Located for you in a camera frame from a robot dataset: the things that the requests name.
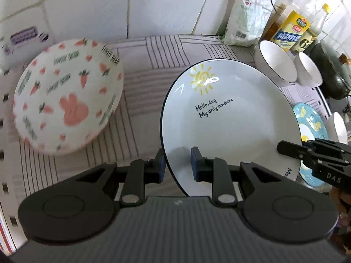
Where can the yellow label cooking wine bottle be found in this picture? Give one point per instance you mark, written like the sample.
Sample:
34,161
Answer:
293,22

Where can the black pot with glass lid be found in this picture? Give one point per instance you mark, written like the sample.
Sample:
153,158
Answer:
334,70

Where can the white salt bag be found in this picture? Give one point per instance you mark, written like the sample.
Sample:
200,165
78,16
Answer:
246,22

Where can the yellow cap vinegar bottle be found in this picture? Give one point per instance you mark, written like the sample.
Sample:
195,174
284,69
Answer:
313,31

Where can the medium white ribbed bowl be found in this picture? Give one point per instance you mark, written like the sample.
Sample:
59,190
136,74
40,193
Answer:
308,74

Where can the white sun print plate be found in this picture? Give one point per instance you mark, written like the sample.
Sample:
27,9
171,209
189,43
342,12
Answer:
228,110

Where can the blue fried egg plate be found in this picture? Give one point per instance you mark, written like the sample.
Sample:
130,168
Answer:
311,126

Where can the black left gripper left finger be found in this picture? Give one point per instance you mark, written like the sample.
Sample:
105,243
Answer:
137,175

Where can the large white ribbed bowl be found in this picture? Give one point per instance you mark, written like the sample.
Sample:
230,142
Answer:
275,63

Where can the pink rabbit carrot plate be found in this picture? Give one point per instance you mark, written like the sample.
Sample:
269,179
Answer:
66,95

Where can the small white ribbed bowl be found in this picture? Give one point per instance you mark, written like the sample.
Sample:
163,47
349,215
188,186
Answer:
336,128

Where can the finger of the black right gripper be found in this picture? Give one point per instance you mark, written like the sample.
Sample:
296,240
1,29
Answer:
297,151

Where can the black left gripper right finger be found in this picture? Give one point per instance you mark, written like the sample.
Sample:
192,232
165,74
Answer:
216,172

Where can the blue wall sticker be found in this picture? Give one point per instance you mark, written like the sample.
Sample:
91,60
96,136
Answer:
19,39

